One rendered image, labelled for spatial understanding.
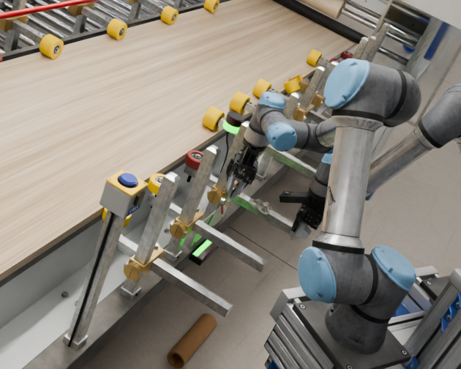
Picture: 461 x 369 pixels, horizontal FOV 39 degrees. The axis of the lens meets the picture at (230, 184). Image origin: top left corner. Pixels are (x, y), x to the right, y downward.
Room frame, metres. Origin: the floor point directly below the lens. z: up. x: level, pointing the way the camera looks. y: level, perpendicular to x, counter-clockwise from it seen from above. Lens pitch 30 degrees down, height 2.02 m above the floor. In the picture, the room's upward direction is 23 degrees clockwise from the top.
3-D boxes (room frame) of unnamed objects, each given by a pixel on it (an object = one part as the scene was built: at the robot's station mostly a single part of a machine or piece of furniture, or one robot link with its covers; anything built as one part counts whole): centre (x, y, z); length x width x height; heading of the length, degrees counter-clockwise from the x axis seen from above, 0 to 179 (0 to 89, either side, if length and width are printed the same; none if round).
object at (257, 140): (1.76, -0.02, 1.19); 0.08 x 0.08 x 0.05
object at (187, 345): (2.10, -0.11, 0.04); 0.30 x 0.08 x 0.08; 166
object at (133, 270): (1.49, 0.14, 0.81); 0.14 x 0.06 x 0.05; 166
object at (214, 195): (1.98, 0.02, 0.85); 0.14 x 0.06 x 0.05; 166
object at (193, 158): (2.03, 0.14, 0.85); 0.08 x 0.08 x 0.11
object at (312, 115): (2.71, -0.20, 0.95); 0.50 x 0.04 x 0.04; 76
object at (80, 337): (1.22, 0.21, 0.93); 0.05 x 0.05 x 0.45; 76
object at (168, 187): (1.47, 0.15, 0.89); 0.04 x 0.04 x 0.48; 76
